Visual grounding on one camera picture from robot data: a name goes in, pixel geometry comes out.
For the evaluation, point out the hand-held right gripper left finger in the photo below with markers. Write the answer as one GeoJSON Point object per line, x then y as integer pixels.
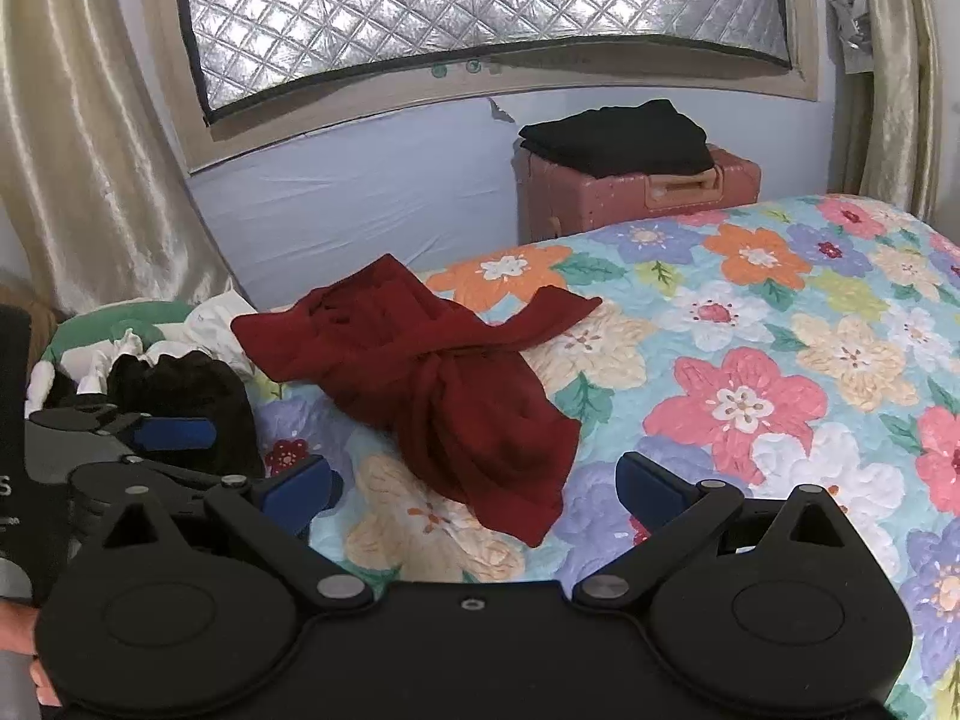
{"type": "Point", "coordinates": [304, 489]}

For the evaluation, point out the dark red garment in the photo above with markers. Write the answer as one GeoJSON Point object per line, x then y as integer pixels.
{"type": "Point", "coordinates": [450, 405]}

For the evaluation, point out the beige window frame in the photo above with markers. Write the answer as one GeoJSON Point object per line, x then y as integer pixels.
{"type": "Point", "coordinates": [337, 109]}

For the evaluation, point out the floral bed quilt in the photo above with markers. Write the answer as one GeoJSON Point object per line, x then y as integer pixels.
{"type": "Point", "coordinates": [750, 330]}

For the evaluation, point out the silver quilted window cover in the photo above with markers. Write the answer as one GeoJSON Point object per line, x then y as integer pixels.
{"type": "Point", "coordinates": [450, 0]}

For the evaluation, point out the black folded clothes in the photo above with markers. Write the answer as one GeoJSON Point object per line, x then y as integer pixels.
{"type": "Point", "coordinates": [622, 135]}

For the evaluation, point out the pink suitcase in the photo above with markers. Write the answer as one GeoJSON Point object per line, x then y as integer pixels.
{"type": "Point", "coordinates": [615, 211]}

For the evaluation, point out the cream satin curtain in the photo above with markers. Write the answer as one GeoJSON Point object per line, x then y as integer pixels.
{"type": "Point", "coordinates": [75, 165]}
{"type": "Point", "coordinates": [892, 127]}

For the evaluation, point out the green and white cloth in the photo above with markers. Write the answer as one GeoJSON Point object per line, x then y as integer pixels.
{"type": "Point", "coordinates": [97, 319]}

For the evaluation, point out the brown object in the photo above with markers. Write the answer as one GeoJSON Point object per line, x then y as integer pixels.
{"type": "Point", "coordinates": [26, 315]}

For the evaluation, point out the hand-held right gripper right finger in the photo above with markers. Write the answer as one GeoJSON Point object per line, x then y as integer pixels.
{"type": "Point", "coordinates": [651, 486]}

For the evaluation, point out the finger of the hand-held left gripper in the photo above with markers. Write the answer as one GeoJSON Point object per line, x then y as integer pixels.
{"type": "Point", "coordinates": [180, 468]}
{"type": "Point", "coordinates": [176, 433]}

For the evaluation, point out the person's left hand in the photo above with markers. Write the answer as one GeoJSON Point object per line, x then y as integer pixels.
{"type": "Point", "coordinates": [16, 628]}

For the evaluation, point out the black cloth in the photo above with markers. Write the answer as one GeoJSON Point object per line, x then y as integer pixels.
{"type": "Point", "coordinates": [187, 390]}

